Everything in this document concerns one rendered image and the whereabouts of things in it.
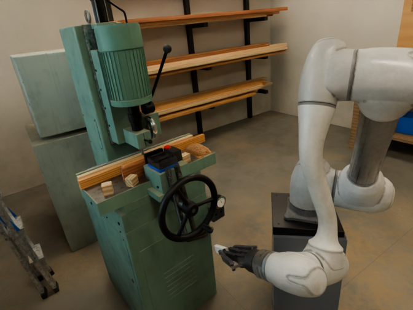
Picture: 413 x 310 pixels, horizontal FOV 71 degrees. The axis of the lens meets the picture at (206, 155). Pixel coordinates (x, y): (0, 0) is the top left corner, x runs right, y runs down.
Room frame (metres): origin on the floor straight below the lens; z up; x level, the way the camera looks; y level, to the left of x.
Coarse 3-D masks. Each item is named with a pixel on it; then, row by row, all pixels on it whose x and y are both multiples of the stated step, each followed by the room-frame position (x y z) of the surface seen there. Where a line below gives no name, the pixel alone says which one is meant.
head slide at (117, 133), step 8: (96, 56) 1.28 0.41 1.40; (96, 64) 1.29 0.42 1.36; (96, 72) 1.31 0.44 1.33; (104, 80) 1.27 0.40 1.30; (104, 88) 1.27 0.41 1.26; (104, 96) 1.29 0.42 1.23; (104, 104) 1.31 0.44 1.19; (112, 112) 1.27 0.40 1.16; (120, 112) 1.29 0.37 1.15; (112, 120) 1.27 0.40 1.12; (120, 120) 1.29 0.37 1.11; (128, 120) 1.31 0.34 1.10; (112, 128) 1.29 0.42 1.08; (120, 128) 1.28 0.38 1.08; (112, 136) 1.31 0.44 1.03; (120, 136) 1.28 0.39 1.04
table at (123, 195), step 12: (192, 156) 1.27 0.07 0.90; (204, 156) 1.26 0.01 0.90; (192, 168) 1.20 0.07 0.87; (204, 168) 1.25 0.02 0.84; (108, 180) 1.11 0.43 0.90; (120, 180) 1.10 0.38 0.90; (144, 180) 1.08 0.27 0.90; (84, 192) 1.04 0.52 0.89; (96, 192) 1.02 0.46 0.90; (120, 192) 1.00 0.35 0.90; (132, 192) 1.02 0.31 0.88; (144, 192) 1.05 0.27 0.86; (156, 192) 1.02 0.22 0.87; (96, 204) 0.93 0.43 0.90; (108, 204) 0.95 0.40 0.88; (120, 204) 0.98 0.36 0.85
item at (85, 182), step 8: (200, 136) 1.44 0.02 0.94; (176, 144) 1.35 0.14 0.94; (184, 144) 1.37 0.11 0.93; (112, 168) 1.15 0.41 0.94; (120, 168) 1.16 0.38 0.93; (88, 176) 1.09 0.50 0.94; (96, 176) 1.09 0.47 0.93; (104, 176) 1.11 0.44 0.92; (112, 176) 1.13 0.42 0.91; (80, 184) 1.05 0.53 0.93; (88, 184) 1.07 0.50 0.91
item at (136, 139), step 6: (126, 132) 1.26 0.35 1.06; (132, 132) 1.22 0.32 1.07; (138, 132) 1.21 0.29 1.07; (144, 132) 1.21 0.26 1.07; (150, 132) 1.22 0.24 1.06; (126, 138) 1.27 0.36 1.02; (132, 138) 1.22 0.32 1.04; (138, 138) 1.18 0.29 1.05; (144, 138) 1.20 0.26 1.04; (150, 138) 1.22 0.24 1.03; (132, 144) 1.23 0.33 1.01; (138, 144) 1.18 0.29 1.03; (144, 144) 1.20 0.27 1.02; (150, 144) 1.21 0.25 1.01
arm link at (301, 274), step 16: (272, 256) 0.64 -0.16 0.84; (288, 256) 0.61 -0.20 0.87; (304, 256) 0.60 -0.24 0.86; (272, 272) 0.59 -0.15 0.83; (288, 272) 0.56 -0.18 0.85; (304, 272) 0.54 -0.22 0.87; (320, 272) 0.54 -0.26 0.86; (288, 288) 0.54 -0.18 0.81; (304, 288) 0.52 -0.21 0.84; (320, 288) 0.52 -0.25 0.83
